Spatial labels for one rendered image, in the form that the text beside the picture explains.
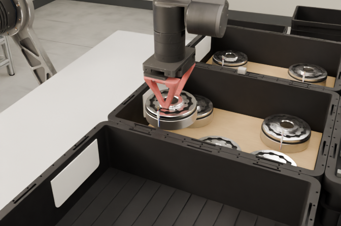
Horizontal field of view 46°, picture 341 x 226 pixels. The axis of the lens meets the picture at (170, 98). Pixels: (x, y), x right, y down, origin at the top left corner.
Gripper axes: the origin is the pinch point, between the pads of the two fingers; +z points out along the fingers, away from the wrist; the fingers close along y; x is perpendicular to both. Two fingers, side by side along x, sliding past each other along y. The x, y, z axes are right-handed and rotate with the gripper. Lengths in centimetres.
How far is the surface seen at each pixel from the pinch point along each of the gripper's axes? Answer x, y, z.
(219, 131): -7.6, 9.4, 12.3
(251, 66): -5.0, 45.4, 13.5
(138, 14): 176, 289, 105
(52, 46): 201, 180, 102
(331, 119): -29.5, 8.9, 2.2
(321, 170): -29.9, -7.2, 1.7
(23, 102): 59, 15, 26
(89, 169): 8.0, -17.5, 7.4
